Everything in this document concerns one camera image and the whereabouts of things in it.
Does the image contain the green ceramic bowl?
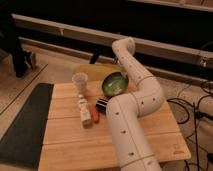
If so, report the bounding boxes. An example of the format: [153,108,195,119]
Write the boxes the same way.
[102,72,129,98]

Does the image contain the clear plastic cup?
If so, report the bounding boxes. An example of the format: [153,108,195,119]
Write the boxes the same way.
[72,72,88,93]

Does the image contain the white plastic bottle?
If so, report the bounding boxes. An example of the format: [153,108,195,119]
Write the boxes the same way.
[78,95,92,127]

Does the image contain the person's dark leg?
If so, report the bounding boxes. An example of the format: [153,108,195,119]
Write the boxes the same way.
[0,9,36,79]

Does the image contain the black floor cables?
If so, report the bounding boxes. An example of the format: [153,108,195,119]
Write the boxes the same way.
[166,79,213,171]

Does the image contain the dark floor mat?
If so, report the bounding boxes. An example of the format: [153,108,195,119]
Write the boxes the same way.
[0,83,53,169]

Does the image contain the black striped case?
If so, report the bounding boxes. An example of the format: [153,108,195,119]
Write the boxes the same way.
[96,98,108,113]

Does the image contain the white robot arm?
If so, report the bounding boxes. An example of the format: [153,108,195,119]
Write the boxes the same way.
[106,37,164,171]

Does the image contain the orange carrot toy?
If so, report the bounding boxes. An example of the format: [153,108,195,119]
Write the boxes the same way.
[92,105,100,123]

